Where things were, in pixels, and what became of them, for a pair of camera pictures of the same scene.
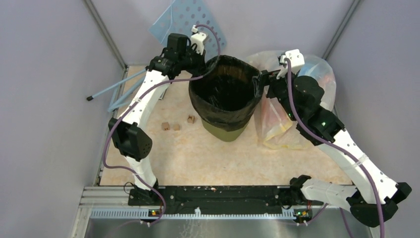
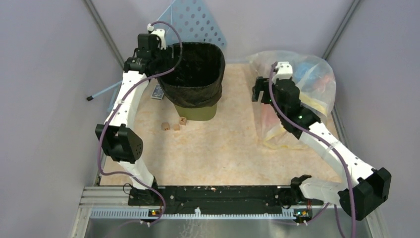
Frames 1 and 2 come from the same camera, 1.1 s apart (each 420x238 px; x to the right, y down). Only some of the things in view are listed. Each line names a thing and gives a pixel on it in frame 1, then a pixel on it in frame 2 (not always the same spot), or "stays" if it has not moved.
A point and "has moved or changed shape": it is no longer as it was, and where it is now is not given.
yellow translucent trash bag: (272, 124) stays
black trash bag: (225, 97) has moved or changed shape
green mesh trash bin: (221, 134) -> (199, 113)
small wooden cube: (165, 126) stays
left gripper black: (200, 66) -> (168, 64)
